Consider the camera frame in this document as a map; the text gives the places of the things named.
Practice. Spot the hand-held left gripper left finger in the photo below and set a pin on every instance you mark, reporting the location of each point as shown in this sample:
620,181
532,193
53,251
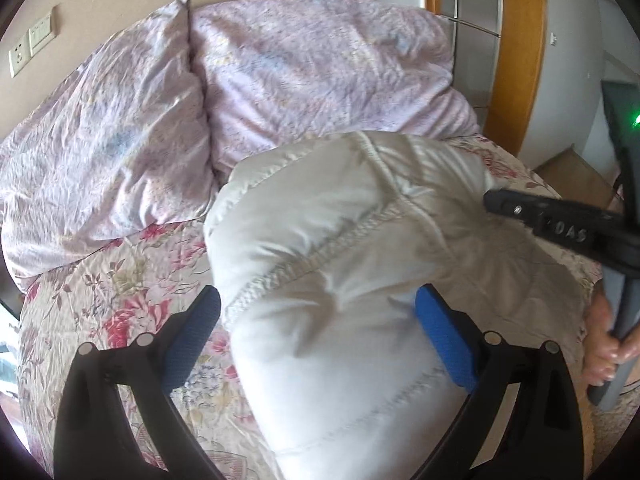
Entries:
192,335

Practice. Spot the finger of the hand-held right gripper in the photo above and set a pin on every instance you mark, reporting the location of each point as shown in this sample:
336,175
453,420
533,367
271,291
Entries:
560,220

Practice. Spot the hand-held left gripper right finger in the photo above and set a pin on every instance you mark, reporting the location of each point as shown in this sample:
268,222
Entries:
447,335

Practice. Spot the white puffer jacket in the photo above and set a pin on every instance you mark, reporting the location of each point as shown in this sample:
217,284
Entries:
350,260

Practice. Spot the person's right hand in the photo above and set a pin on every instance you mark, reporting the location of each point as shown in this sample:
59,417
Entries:
600,345

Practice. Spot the floral bedspread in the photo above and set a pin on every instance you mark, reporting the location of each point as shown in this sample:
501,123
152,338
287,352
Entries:
125,285

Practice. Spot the wooden door frame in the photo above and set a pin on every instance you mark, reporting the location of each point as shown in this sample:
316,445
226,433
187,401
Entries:
520,60

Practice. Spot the white wall socket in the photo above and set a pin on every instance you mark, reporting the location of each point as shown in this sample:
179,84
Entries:
19,60

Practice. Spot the white wall switch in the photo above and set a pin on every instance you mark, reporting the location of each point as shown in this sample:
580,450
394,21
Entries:
41,34

